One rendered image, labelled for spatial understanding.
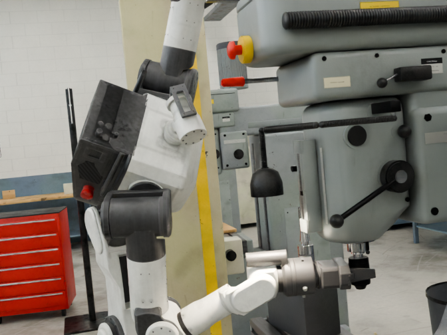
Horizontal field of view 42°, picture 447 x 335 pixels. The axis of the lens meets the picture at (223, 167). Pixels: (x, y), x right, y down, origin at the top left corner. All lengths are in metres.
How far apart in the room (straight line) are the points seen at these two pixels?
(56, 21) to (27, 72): 0.97
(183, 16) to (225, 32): 9.20
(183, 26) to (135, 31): 1.47
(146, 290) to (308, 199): 0.42
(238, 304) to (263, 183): 0.29
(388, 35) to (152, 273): 0.73
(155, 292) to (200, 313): 0.12
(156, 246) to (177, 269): 1.75
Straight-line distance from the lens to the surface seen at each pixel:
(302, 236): 1.76
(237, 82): 1.40
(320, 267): 1.39
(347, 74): 1.27
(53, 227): 5.75
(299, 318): 1.77
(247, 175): 9.78
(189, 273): 3.09
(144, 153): 1.39
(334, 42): 1.26
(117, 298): 1.74
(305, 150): 1.33
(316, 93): 1.24
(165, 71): 1.58
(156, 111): 1.48
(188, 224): 3.05
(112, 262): 1.70
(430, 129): 1.36
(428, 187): 1.36
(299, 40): 1.23
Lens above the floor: 1.58
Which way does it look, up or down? 3 degrees down
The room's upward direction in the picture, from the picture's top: 5 degrees counter-clockwise
